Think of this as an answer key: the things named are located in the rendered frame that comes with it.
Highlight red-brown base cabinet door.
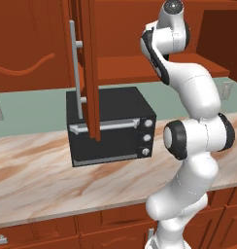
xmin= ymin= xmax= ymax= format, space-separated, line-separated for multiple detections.
xmin=79 ymin=220 xmax=158 ymax=249

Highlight closed red-brown cabinet door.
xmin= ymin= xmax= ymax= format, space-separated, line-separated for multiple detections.
xmin=0 ymin=0 xmax=77 ymax=94

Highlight red-brown base cabinet run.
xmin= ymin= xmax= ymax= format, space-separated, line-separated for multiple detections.
xmin=185 ymin=186 xmax=237 ymax=249

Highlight black toaster oven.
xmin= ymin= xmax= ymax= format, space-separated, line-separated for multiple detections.
xmin=65 ymin=86 xmax=158 ymax=168

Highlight red-brown drawer front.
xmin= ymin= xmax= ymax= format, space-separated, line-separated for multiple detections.
xmin=100 ymin=203 xmax=154 ymax=229
xmin=0 ymin=215 xmax=79 ymax=249

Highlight grey toaster oven handle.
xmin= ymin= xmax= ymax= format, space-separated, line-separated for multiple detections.
xmin=68 ymin=118 xmax=141 ymax=135

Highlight grey cabinet door handle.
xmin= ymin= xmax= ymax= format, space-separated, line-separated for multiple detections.
xmin=68 ymin=19 xmax=88 ymax=120

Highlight open red-brown wall cabinet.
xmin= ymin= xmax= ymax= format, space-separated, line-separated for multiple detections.
xmin=93 ymin=0 xmax=237 ymax=88

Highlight grey base cabinet handle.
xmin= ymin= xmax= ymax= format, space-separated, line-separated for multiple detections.
xmin=146 ymin=228 xmax=155 ymax=249

